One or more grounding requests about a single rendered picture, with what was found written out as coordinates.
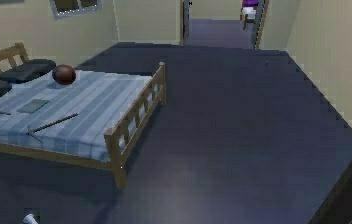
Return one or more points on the dark baseball bat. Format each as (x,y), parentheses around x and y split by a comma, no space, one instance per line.
(52,124)

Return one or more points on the brown ball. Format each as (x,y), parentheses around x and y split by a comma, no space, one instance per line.
(64,74)

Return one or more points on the grey framed window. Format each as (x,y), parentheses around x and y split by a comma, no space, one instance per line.
(75,6)

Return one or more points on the grey-green book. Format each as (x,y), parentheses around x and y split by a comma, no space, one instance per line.
(33,105)

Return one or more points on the white cylinder object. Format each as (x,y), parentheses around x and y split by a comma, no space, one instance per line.
(30,219)

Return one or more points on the wooden bed with blue cover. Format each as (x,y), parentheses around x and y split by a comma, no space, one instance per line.
(94,106)

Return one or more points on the dark room door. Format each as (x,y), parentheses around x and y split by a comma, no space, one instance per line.
(185,20)

